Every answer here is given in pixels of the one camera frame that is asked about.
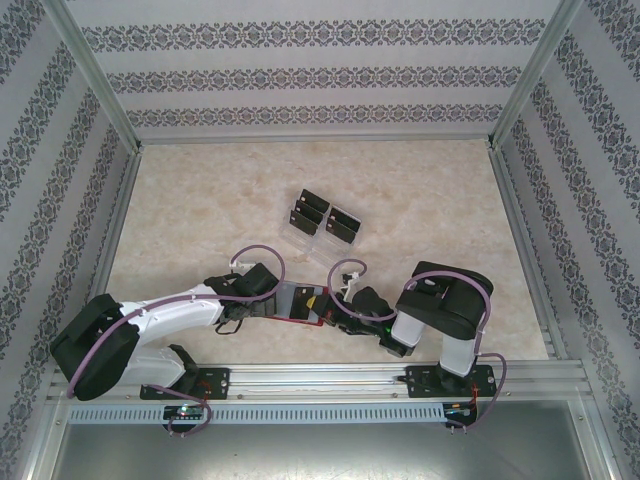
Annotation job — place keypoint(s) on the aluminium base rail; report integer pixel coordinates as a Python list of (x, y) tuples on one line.
[(310, 380)]

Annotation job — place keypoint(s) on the right controller board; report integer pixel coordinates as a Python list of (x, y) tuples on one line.
[(460, 409)]

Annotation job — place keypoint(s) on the clear rack of black cartridges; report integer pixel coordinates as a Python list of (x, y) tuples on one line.
[(325, 250)]

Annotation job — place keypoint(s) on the black credit card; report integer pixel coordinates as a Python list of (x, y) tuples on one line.
[(311, 301), (347, 216), (342, 231), (316, 198), (299, 306), (311, 211), (306, 222)]

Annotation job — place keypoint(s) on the left controller board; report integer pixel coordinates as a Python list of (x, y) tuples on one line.
[(185, 411)]

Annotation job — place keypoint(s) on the controller board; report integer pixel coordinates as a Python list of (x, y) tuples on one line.
[(460, 409), (185, 411)]

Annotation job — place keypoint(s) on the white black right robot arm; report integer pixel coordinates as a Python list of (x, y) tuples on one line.
[(455, 350)]

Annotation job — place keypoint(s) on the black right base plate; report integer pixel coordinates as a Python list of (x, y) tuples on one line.
[(417, 382)]

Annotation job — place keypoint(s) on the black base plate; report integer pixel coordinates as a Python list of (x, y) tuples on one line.
[(417, 382), (217, 382)]

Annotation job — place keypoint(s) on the red tray with grey insert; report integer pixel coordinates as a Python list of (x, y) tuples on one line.
[(284, 300)]

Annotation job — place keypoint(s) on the aluminium table edge rail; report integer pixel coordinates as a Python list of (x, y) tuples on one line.
[(518, 225), (112, 225)]

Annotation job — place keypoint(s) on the aluminium upright frame post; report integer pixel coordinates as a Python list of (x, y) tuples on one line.
[(529, 75), (105, 85)]

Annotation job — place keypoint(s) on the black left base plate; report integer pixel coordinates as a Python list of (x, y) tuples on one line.
[(217, 382)]

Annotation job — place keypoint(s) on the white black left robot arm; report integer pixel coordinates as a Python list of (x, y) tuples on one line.
[(175, 312)]

